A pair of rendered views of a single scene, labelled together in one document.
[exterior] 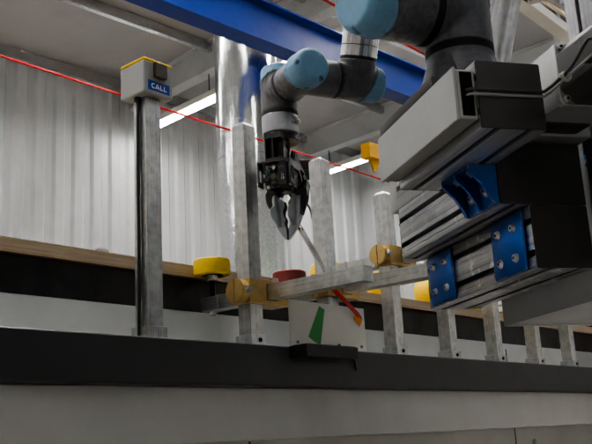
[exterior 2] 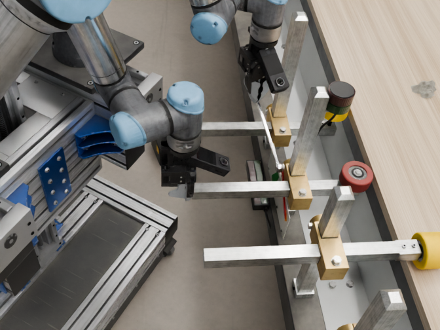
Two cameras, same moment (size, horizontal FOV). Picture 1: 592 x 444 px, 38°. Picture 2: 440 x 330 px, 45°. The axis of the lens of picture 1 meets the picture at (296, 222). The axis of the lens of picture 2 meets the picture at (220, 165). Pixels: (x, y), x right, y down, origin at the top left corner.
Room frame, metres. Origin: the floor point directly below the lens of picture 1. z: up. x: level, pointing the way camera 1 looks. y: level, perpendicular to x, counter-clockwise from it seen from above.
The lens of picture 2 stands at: (2.32, -0.88, 1.89)
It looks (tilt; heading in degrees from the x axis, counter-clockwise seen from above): 49 degrees down; 129
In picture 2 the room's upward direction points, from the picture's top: 7 degrees clockwise
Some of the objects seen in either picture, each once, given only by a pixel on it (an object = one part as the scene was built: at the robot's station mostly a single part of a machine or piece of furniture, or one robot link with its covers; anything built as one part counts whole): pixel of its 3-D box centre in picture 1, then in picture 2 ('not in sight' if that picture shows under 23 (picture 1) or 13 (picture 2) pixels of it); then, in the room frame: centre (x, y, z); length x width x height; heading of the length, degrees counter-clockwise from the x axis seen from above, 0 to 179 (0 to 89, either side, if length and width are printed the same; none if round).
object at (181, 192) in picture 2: not in sight; (180, 193); (1.76, -0.33, 0.86); 0.06 x 0.03 x 0.09; 50
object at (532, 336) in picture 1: (528, 301); not in sight; (2.68, -0.71, 0.90); 0.04 x 0.04 x 0.48; 50
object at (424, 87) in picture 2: not in sight; (427, 86); (1.99, 0.45, 0.91); 0.09 x 0.07 x 0.02; 78
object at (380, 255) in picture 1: (392, 257); (327, 246); (2.12, -0.24, 0.95); 0.14 x 0.06 x 0.05; 140
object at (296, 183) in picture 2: (331, 287); (297, 183); (1.93, -0.07, 0.85); 0.14 x 0.06 x 0.05; 140
